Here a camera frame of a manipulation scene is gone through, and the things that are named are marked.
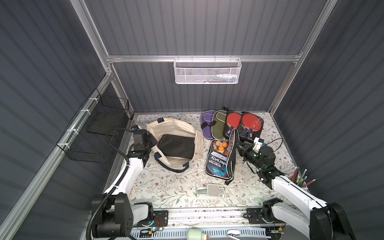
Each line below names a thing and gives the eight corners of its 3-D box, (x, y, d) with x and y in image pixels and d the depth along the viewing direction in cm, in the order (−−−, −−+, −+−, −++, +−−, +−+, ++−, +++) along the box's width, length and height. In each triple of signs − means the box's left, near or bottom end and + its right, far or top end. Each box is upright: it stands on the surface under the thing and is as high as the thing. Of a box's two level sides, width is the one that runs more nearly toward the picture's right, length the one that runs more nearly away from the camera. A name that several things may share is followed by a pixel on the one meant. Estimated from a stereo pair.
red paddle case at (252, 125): (239, 137, 107) (240, 134, 104) (241, 114, 122) (242, 111, 119) (262, 142, 104) (263, 139, 101) (262, 118, 119) (263, 114, 116)
